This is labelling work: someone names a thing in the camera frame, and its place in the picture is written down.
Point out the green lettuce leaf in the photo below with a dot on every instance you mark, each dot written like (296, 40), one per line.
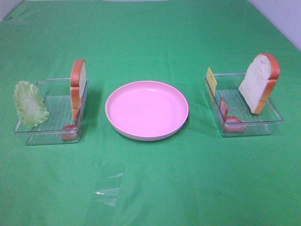
(29, 104)

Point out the toy bread slice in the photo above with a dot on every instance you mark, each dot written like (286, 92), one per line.
(259, 81)
(77, 85)

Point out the pink round plate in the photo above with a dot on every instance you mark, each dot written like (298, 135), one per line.
(147, 110)

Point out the right clear plastic tray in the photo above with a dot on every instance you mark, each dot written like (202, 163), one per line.
(251, 124)

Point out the green tablecloth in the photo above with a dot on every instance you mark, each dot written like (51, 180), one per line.
(197, 177)

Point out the left clear plastic tray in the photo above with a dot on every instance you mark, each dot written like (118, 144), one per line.
(56, 95)

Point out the bacon strip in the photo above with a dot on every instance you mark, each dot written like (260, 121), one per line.
(230, 124)
(73, 130)

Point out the clear plastic tray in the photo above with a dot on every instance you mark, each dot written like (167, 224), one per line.
(251, 124)
(56, 95)

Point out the yellow cheese slice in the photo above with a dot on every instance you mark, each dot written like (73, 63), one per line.
(211, 80)

